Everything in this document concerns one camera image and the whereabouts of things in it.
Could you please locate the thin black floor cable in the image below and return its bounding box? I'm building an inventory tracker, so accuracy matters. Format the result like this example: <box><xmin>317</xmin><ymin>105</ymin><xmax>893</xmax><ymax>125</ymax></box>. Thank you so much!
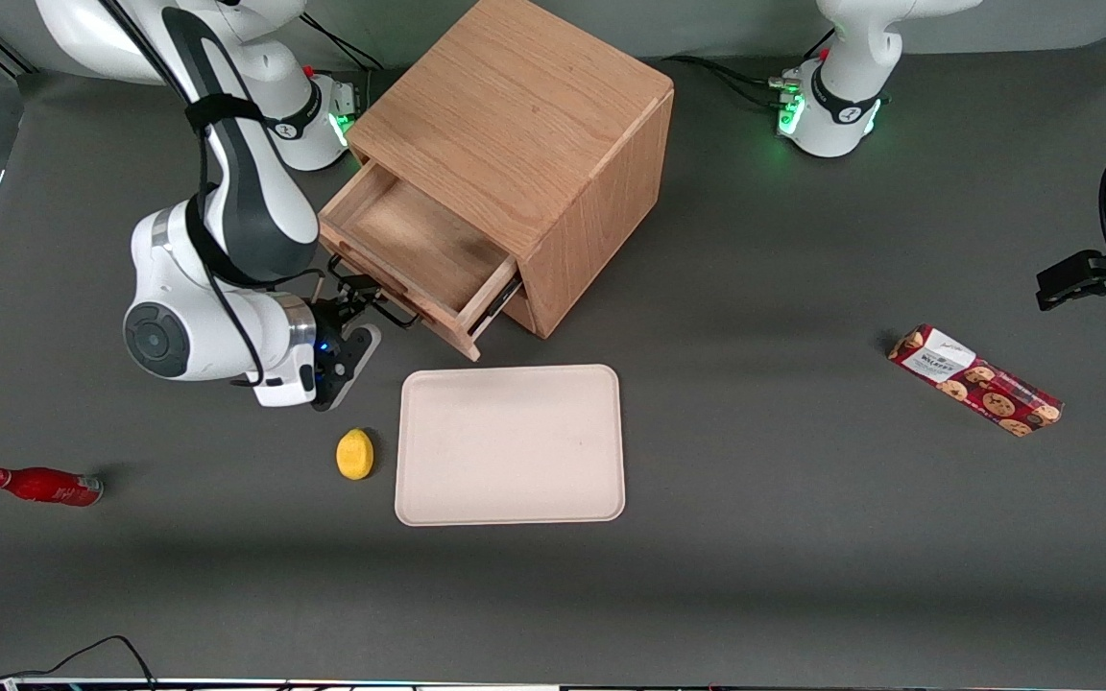
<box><xmin>0</xmin><ymin>635</ymin><xmax>156</xmax><ymax>688</ymax></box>

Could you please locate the black left base cable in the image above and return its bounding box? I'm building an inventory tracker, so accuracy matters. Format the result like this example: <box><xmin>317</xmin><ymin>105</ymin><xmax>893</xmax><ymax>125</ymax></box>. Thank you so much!
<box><xmin>673</xmin><ymin>29</ymin><xmax>838</xmax><ymax>108</ymax></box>

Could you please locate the black right base cable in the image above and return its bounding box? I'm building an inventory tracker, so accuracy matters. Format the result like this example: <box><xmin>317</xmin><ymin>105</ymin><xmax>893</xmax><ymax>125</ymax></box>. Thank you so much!
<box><xmin>300</xmin><ymin>12</ymin><xmax>387</xmax><ymax>74</ymax></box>

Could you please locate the black base cable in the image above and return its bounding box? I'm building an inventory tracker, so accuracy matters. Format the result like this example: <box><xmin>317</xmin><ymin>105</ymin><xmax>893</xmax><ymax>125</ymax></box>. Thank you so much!
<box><xmin>300</xmin><ymin>12</ymin><xmax>387</xmax><ymax>74</ymax></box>
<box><xmin>673</xmin><ymin>29</ymin><xmax>838</xmax><ymax>108</ymax></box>

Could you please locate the yellow lemon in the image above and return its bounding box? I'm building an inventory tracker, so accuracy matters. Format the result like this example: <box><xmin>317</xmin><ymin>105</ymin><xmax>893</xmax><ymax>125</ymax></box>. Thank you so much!
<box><xmin>336</xmin><ymin>428</ymin><xmax>375</xmax><ymax>481</ymax></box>

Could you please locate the beige rectangular tray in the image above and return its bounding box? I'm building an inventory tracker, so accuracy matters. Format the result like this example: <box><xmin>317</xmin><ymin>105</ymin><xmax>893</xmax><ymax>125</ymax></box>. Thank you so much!
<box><xmin>395</xmin><ymin>364</ymin><xmax>627</xmax><ymax>528</ymax></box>

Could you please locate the red bottle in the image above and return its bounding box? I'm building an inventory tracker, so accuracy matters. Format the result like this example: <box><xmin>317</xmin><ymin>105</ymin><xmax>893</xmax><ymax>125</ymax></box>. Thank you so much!
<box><xmin>0</xmin><ymin>466</ymin><xmax>105</xmax><ymax>508</ymax></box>

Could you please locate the black arm strap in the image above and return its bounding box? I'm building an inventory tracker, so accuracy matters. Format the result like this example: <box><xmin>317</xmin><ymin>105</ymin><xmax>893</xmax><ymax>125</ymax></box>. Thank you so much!
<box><xmin>185</xmin><ymin>93</ymin><xmax>267</xmax><ymax>134</ymax></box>

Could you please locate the red cookie box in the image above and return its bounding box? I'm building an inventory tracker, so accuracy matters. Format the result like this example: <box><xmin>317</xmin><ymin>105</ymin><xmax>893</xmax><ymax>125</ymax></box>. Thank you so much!
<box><xmin>888</xmin><ymin>324</ymin><xmax>1065</xmax><ymax>439</ymax></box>

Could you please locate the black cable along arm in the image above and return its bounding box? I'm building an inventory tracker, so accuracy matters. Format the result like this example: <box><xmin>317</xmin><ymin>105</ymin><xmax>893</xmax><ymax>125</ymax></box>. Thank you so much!
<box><xmin>97</xmin><ymin>0</ymin><xmax>272</xmax><ymax>390</ymax></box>

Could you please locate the wooden drawer cabinet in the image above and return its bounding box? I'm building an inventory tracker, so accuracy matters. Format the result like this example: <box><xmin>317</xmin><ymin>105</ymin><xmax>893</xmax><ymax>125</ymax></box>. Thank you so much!
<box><xmin>347</xmin><ymin>0</ymin><xmax>676</xmax><ymax>340</ymax></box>

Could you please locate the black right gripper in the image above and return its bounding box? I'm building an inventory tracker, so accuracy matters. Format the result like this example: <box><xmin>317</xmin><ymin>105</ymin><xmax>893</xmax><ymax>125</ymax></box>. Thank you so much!
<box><xmin>308</xmin><ymin>274</ymin><xmax>383</xmax><ymax>412</ymax></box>

